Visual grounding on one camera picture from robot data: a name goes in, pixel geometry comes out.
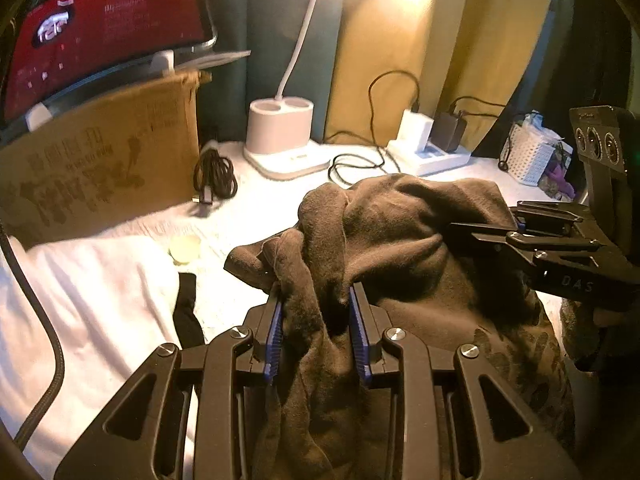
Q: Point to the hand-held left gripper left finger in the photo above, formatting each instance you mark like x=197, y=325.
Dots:
x=274, y=330

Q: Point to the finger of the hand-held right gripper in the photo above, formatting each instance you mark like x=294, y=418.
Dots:
x=550, y=215
x=500, y=240

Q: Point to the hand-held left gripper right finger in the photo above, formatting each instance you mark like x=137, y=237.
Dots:
x=359, y=330

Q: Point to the brown t-shirt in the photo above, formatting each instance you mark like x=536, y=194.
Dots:
x=400, y=270

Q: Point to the purple cloth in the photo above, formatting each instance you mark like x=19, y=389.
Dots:
x=562, y=180

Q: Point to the white plastic basket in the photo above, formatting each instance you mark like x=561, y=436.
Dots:
x=525, y=152

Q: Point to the clear plastic packets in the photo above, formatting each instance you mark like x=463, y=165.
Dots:
x=535, y=125

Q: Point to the white power strip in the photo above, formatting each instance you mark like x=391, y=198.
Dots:
x=435, y=162

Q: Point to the black charger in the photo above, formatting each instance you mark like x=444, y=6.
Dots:
x=447, y=132

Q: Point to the small pale yellow lid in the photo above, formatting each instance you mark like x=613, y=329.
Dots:
x=185, y=249

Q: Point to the person's camouflage clothing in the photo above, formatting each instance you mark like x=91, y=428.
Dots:
x=525, y=370

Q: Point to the white charger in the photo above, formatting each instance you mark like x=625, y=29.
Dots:
x=417, y=130

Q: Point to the white smooth cloth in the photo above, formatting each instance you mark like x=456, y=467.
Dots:
x=100, y=300

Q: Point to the yellow curtain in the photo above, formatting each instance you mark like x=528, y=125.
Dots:
x=475, y=50

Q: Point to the white desk lamp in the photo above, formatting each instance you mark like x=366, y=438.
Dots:
x=280, y=130
x=260, y=35

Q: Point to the cardboard box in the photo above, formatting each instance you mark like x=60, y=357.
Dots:
x=100, y=160

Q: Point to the tablet with red screen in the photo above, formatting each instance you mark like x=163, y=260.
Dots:
x=100, y=20

